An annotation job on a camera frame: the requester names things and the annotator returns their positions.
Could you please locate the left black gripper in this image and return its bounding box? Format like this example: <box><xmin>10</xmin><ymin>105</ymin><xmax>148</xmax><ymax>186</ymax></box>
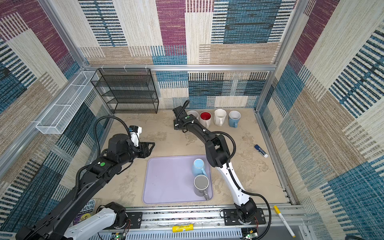
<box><xmin>119</xmin><ymin>140</ymin><xmax>155</xmax><ymax>168</ymax></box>

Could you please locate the cream mug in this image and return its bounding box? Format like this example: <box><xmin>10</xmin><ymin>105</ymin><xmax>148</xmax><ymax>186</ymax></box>
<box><xmin>187</xmin><ymin>111</ymin><xmax>199</xmax><ymax>120</ymax></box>

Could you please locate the white round mug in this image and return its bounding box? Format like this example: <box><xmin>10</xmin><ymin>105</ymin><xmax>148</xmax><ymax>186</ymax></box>
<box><xmin>199</xmin><ymin>112</ymin><xmax>212</xmax><ymax>128</ymax></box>

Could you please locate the white tall mug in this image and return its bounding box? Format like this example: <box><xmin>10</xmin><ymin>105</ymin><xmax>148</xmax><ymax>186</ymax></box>
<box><xmin>214</xmin><ymin>109</ymin><xmax>227</xmax><ymax>127</ymax></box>

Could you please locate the light blue mug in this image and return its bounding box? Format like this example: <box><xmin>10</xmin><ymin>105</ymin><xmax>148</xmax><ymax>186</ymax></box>
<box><xmin>192</xmin><ymin>159</ymin><xmax>208</xmax><ymax>177</ymax></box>

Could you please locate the teal blue square mug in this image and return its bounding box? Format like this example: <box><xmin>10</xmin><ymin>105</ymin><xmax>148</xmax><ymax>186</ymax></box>
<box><xmin>229</xmin><ymin>111</ymin><xmax>242</xmax><ymax>128</ymax></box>

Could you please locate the grey mug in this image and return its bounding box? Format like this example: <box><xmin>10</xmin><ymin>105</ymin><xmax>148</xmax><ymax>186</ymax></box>
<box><xmin>194</xmin><ymin>175</ymin><xmax>210</xmax><ymax>201</ymax></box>

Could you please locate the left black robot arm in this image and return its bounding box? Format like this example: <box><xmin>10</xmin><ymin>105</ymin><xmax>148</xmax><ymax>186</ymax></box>
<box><xmin>16</xmin><ymin>117</ymin><xmax>156</xmax><ymax>240</ymax></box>

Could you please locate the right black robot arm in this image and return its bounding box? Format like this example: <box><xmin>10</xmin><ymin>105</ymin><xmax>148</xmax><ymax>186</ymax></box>
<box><xmin>173</xmin><ymin>100</ymin><xmax>272</xmax><ymax>226</ymax></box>

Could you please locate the lavender plastic tray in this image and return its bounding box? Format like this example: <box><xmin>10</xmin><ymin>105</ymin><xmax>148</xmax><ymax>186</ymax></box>
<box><xmin>143</xmin><ymin>155</ymin><xmax>213</xmax><ymax>205</ymax></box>

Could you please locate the yellow cylinder tube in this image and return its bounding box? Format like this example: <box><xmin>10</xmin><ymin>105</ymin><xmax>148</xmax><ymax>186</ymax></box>
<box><xmin>172</xmin><ymin>224</ymin><xmax>194</xmax><ymax>233</ymax></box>

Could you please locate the blue white glue stick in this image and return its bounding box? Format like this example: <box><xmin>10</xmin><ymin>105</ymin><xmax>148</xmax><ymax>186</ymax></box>
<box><xmin>255</xmin><ymin>145</ymin><xmax>269</xmax><ymax>158</ymax></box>

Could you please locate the white yellow pen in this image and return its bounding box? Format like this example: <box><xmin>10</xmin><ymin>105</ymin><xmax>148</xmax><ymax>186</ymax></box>
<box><xmin>274</xmin><ymin>205</ymin><xmax>296</xmax><ymax>238</ymax></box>

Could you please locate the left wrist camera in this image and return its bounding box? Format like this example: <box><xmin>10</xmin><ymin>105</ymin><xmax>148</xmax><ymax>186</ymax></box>
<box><xmin>129</xmin><ymin>126</ymin><xmax>142</xmax><ymax>147</ymax></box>

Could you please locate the black wire shelf rack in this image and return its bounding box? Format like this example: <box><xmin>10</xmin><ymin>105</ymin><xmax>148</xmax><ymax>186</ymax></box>
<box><xmin>91</xmin><ymin>68</ymin><xmax>159</xmax><ymax>114</ymax></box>

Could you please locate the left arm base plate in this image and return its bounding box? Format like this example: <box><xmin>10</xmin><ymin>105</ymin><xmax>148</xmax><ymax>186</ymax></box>
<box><xmin>122</xmin><ymin>212</ymin><xmax>143</xmax><ymax>231</ymax></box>

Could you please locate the aluminium rail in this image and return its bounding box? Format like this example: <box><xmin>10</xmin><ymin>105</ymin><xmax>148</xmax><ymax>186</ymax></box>
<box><xmin>126</xmin><ymin>204</ymin><xmax>309</xmax><ymax>231</ymax></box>

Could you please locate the white wire mesh basket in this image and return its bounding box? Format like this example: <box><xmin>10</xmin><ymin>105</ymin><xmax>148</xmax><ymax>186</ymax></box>
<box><xmin>36</xmin><ymin>71</ymin><xmax>95</xmax><ymax>135</ymax></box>

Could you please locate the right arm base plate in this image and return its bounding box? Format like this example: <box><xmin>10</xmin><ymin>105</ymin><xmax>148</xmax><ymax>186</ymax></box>
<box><xmin>220</xmin><ymin>208</ymin><xmax>267</xmax><ymax>226</ymax></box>

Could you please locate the white slotted cable duct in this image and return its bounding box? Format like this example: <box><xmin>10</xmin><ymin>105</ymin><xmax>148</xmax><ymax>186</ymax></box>
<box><xmin>90</xmin><ymin>228</ymin><xmax>243</xmax><ymax>240</ymax></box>

